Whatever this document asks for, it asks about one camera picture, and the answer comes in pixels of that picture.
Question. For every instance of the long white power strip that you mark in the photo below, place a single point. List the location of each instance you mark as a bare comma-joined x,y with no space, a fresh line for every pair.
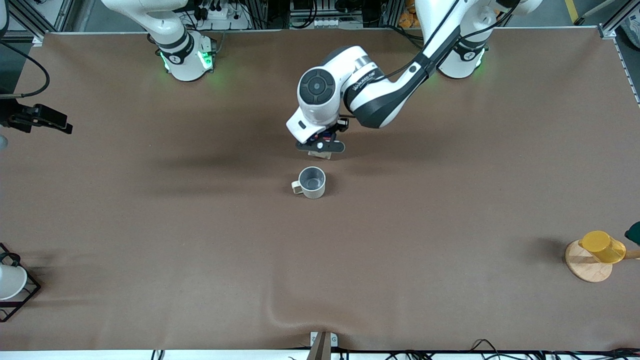
335,22

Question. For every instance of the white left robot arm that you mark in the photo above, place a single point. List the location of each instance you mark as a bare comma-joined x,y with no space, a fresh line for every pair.
380,95

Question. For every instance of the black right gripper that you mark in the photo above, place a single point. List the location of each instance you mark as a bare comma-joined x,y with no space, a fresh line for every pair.
15,119

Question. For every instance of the blue milk carton green cap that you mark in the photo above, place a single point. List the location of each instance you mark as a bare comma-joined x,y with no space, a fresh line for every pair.
320,155

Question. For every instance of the white power strip with plugs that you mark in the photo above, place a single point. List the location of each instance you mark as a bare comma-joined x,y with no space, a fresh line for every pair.
230,22

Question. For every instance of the yellow cup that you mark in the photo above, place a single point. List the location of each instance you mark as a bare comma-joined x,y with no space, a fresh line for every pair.
602,247

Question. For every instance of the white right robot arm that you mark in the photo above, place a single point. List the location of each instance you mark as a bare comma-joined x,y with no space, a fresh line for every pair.
185,60

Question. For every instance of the white cup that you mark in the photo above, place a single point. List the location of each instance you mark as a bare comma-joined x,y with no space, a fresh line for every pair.
10,282

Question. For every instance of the metal table clamp bracket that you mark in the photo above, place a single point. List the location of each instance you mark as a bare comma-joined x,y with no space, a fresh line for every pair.
320,350

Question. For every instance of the brown table cover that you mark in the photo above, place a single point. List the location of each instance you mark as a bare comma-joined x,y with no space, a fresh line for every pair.
320,250

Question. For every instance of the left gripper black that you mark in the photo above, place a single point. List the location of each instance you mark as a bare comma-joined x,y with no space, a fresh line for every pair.
340,127

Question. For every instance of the aluminium frame profile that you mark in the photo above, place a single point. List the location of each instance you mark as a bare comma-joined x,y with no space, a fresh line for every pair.
55,15
600,12

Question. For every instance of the grey ceramic mug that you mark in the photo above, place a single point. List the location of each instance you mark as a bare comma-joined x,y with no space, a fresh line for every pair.
315,192

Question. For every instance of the pile of orange snacks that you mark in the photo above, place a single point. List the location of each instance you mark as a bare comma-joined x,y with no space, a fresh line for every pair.
407,20

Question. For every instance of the dark green cup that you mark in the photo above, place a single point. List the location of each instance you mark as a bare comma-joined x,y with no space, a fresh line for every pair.
635,234

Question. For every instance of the round wooden mug stand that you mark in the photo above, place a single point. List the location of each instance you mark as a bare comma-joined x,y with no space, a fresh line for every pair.
587,270

